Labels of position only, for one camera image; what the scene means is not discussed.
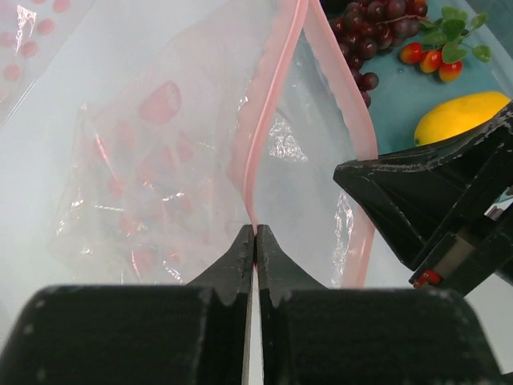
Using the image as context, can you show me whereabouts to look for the zip bag red dots back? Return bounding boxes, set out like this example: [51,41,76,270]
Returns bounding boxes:
[0,0,94,126]

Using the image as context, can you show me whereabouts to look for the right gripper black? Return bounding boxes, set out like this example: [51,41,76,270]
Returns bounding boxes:
[333,104,512,296]

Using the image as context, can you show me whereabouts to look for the purple grape bunch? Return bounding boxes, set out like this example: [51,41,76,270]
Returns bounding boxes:
[328,0,428,106]

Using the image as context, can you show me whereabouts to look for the yellow mango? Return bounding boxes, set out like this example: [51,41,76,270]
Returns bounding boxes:
[414,91,511,147]

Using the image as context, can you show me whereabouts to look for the red cherries with green leaves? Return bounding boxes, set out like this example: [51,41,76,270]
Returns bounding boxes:
[398,2,492,83]

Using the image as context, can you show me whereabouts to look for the clear zip bag red dots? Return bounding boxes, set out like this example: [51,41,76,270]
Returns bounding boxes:
[50,1,378,288]

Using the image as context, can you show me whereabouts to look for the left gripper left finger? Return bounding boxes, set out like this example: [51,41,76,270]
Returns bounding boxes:
[1,225,254,384]

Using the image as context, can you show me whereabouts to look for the teal transparent plastic tray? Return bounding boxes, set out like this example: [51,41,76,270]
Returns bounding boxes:
[320,0,513,157]

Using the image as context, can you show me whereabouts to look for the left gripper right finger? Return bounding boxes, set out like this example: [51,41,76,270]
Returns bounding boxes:
[256,225,512,384]

